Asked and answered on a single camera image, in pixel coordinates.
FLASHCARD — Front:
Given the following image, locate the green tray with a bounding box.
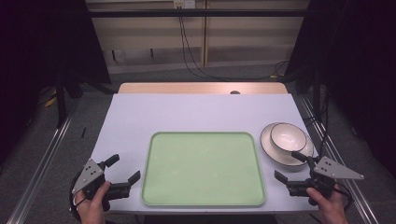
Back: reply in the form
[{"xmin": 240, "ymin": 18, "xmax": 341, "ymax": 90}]
[{"xmin": 141, "ymin": 131, "xmax": 267, "ymax": 208}]

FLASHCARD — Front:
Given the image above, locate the black hanging wall cable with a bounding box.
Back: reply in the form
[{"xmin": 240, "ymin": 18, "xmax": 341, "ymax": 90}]
[{"xmin": 177, "ymin": 5, "xmax": 290, "ymax": 82}]

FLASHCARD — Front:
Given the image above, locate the black metal stand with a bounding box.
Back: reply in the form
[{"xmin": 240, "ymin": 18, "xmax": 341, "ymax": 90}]
[{"xmin": 55, "ymin": 69, "xmax": 69, "ymax": 129}]

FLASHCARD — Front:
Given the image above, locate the white bowl with dark rim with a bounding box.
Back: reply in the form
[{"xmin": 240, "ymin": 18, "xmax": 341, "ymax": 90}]
[{"xmin": 269, "ymin": 122, "xmax": 308, "ymax": 153}]

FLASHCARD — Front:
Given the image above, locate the black floor cable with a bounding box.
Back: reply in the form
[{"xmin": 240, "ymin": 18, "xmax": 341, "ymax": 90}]
[{"xmin": 302, "ymin": 91, "xmax": 332, "ymax": 161}]

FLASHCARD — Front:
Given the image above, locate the white table mat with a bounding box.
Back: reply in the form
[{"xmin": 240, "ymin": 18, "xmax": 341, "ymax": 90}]
[{"xmin": 89, "ymin": 92, "xmax": 319, "ymax": 217}]

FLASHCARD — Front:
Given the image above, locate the person's right hand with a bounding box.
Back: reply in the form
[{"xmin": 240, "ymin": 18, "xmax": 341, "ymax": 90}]
[{"xmin": 305, "ymin": 184, "xmax": 349, "ymax": 224}]

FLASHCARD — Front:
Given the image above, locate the white wall socket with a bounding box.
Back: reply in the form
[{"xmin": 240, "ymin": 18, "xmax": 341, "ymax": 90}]
[{"xmin": 173, "ymin": 0, "xmax": 196, "ymax": 9}]

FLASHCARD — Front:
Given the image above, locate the black horizontal frame bar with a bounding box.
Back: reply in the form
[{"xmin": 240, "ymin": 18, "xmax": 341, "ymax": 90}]
[{"xmin": 88, "ymin": 8, "xmax": 310, "ymax": 19}]

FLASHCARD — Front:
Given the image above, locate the aluminium floor rail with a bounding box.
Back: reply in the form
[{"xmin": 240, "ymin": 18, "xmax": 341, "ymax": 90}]
[
  {"xmin": 5, "ymin": 98, "xmax": 82, "ymax": 224},
  {"xmin": 299, "ymin": 94, "xmax": 380, "ymax": 224}
]

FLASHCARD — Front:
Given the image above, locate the black curtain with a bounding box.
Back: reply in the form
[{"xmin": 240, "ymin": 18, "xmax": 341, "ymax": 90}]
[
  {"xmin": 284, "ymin": 0, "xmax": 396, "ymax": 181},
  {"xmin": 0, "ymin": 0, "xmax": 112, "ymax": 166}
]

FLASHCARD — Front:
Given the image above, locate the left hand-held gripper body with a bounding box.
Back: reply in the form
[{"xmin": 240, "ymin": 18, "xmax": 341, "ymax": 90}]
[{"xmin": 71, "ymin": 158, "xmax": 132, "ymax": 203}]

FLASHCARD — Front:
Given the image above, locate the wooden wall post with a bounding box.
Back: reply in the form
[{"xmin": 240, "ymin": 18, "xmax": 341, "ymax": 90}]
[{"xmin": 201, "ymin": 0, "xmax": 209, "ymax": 68}]

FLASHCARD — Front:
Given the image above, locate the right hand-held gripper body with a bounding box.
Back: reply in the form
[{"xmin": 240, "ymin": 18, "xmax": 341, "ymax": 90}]
[{"xmin": 285, "ymin": 155, "xmax": 365, "ymax": 201}]

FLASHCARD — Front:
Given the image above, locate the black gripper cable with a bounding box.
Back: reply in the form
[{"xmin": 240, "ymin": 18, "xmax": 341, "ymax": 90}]
[
  {"xmin": 334, "ymin": 181, "xmax": 355, "ymax": 213},
  {"xmin": 68, "ymin": 169, "xmax": 87, "ymax": 222}
]

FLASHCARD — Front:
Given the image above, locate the person's left hand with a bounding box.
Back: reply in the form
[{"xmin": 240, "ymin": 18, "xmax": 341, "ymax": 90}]
[{"xmin": 74, "ymin": 181, "xmax": 112, "ymax": 224}]

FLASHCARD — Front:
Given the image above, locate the white plate with dark rim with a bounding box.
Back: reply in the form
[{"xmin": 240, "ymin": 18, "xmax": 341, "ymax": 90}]
[{"xmin": 260, "ymin": 122, "xmax": 315, "ymax": 168}]

